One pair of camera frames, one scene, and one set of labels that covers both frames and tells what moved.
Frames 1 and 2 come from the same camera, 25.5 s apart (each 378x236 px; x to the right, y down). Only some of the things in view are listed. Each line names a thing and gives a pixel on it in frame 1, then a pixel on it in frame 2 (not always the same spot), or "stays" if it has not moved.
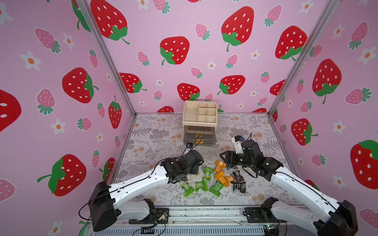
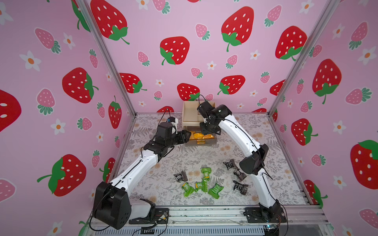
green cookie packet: x=188 y=190 stays
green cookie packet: x=207 y=172 stays
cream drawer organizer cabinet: x=199 y=122 stays
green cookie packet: x=215 y=190 stays
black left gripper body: x=195 y=171 → x=170 y=142
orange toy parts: x=220 y=165 → x=208 y=136
